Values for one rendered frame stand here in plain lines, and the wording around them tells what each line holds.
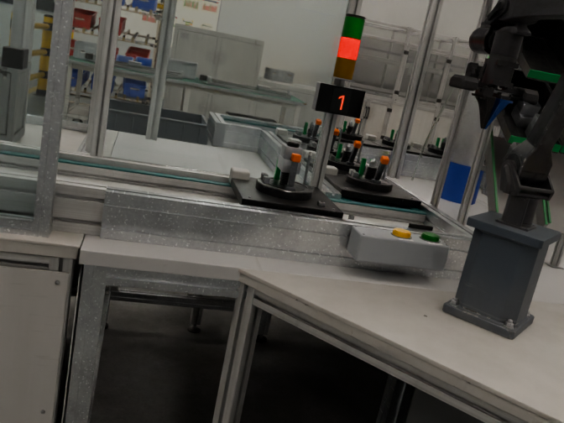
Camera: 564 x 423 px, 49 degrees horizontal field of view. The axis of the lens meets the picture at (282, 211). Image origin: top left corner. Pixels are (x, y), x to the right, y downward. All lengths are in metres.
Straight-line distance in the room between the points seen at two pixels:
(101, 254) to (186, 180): 0.40
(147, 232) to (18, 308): 0.29
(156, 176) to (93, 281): 0.38
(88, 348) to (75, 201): 0.30
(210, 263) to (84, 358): 0.33
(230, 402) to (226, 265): 0.31
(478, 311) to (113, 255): 0.72
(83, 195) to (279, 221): 0.41
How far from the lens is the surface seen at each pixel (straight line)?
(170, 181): 1.56
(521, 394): 1.07
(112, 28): 1.57
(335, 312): 1.15
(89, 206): 1.32
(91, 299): 1.30
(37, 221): 1.29
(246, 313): 1.30
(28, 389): 1.42
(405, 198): 1.77
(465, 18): 13.04
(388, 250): 1.35
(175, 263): 1.25
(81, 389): 1.40
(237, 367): 1.35
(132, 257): 1.25
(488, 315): 1.28
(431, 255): 1.39
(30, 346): 1.37
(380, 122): 10.71
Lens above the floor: 1.30
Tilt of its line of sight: 14 degrees down
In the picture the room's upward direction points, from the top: 11 degrees clockwise
